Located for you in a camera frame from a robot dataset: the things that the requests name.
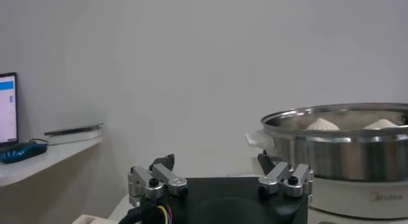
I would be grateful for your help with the white steamed baozi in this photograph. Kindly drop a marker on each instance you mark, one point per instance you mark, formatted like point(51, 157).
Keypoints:
point(322, 125)
point(381, 125)

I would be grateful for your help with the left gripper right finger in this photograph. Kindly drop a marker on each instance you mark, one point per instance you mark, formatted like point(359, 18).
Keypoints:
point(275, 175)

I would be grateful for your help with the blue computer mouse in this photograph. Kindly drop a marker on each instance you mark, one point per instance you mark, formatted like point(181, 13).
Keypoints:
point(20, 152)

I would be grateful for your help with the black laptop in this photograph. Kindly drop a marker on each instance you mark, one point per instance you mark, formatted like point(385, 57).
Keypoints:
point(8, 110)

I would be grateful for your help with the stainless steel steamer basket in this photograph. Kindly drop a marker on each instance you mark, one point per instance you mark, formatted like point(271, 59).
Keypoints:
point(334, 156)

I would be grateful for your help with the white side table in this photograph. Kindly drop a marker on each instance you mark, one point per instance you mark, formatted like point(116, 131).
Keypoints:
point(38, 166)

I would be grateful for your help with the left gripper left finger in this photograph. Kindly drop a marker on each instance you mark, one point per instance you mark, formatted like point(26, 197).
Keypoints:
point(165, 175)

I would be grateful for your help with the white flat box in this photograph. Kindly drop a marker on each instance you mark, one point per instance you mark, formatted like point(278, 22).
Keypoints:
point(75, 137)

